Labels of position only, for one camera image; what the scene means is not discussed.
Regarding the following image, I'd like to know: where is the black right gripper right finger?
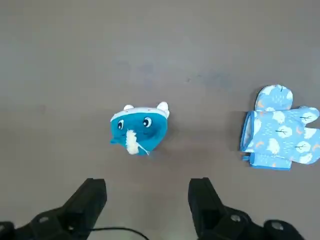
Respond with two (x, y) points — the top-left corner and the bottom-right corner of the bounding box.
(187, 177), (307, 240)

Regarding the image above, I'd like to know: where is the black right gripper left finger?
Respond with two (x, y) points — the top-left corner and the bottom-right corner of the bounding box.
(0, 177), (108, 240)

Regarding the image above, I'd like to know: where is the blue patterned oven mitt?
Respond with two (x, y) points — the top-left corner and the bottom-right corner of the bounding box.
(239, 106), (320, 166)
(249, 84), (295, 173)

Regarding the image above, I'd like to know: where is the small blue plush doll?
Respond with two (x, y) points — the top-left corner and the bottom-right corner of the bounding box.
(109, 101), (171, 157)

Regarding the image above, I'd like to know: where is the thin black gripper wire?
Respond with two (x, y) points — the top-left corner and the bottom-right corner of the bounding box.
(89, 226), (149, 240)

